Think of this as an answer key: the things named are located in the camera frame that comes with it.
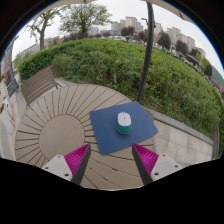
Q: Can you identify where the grey slatted wooden chair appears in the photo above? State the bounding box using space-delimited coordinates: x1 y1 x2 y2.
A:
19 65 63 107

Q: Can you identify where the sparse thin-leaved tree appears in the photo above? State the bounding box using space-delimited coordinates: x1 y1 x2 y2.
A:
26 5 68 52

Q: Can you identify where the round leafy green tree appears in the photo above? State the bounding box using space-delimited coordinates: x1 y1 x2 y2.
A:
59 2 113 39

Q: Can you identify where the green hedge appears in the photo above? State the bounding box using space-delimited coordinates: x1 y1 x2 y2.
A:
16 37 224 141

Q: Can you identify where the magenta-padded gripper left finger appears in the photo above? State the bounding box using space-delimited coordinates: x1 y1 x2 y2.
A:
40 143 92 186

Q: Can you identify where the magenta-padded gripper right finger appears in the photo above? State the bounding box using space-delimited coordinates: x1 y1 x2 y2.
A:
131 142 184 186

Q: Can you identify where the dark curved parasol pole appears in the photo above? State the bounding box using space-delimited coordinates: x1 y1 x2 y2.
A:
135 1 156 103

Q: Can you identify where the group of apartment buildings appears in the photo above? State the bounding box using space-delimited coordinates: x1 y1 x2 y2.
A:
110 15 208 59

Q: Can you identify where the beige parasol canopy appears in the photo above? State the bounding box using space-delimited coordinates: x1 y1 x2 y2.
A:
49 0 195 25

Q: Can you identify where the white and teal computer mouse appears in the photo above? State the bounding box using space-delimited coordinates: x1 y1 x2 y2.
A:
116 111 133 135

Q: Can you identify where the blue mouse pad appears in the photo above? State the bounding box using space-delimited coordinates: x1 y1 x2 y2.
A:
89 100 159 156

